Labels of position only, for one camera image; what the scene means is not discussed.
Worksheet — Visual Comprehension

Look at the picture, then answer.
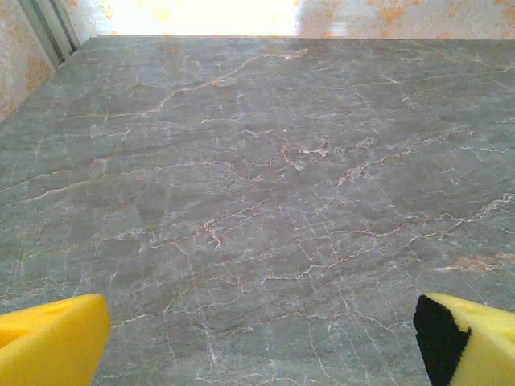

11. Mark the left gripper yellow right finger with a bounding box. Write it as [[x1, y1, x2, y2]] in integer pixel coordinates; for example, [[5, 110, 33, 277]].
[[413, 292, 515, 386]]

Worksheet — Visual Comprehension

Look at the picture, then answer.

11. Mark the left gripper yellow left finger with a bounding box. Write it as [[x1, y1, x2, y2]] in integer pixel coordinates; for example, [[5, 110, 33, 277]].
[[0, 294, 112, 386]]

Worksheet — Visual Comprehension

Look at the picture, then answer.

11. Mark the aluminium frame post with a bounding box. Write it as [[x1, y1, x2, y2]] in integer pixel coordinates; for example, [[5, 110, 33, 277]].
[[18, 0, 84, 69]]

